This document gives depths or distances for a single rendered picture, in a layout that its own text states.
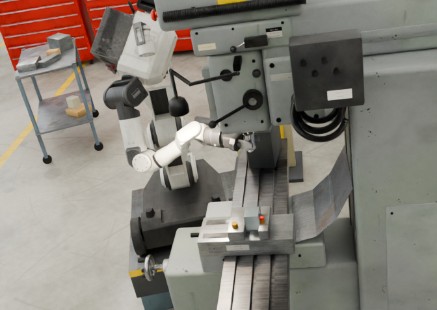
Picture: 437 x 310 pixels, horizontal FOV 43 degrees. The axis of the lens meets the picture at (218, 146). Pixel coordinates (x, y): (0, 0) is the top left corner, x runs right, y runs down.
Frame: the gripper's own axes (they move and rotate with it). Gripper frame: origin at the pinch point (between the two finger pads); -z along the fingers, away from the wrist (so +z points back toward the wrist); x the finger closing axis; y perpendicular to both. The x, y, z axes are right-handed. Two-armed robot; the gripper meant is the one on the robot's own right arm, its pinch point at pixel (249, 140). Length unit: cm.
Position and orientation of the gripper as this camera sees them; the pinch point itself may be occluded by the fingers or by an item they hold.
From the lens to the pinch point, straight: 215.1
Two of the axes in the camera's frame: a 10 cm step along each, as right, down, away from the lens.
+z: -8.5, -1.4, 5.1
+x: 5.1, -4.9, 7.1
